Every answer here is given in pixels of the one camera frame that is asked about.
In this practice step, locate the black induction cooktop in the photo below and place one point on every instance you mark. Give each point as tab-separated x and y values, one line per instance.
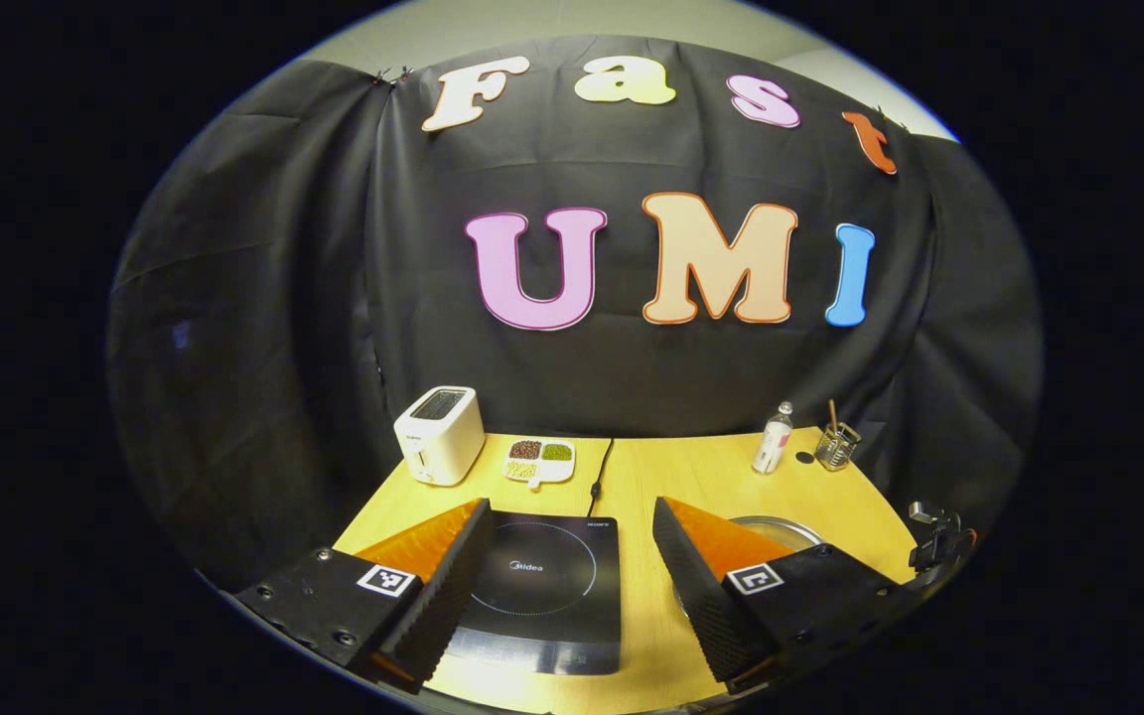
552	596

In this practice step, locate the small cloth clip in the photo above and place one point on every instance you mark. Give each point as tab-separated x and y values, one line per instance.
890	119
393	75

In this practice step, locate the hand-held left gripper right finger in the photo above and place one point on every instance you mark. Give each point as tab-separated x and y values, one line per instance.
696	586

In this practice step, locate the white divided dish of beans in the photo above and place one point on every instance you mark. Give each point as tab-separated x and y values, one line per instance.
537	462

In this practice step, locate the clear square holder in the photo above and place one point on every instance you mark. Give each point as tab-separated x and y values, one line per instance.
837	449

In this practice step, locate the steel pot with yellow beans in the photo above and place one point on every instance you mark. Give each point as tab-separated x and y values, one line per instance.
781	531

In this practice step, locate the clear plastic bottle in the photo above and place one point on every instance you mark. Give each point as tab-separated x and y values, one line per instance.
771	447

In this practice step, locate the white toaster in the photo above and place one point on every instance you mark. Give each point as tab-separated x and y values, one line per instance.
438	442

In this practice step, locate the wooden stick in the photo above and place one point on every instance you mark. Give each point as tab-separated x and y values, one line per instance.
833	415

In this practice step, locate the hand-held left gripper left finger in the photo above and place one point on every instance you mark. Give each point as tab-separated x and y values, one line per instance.
448	586

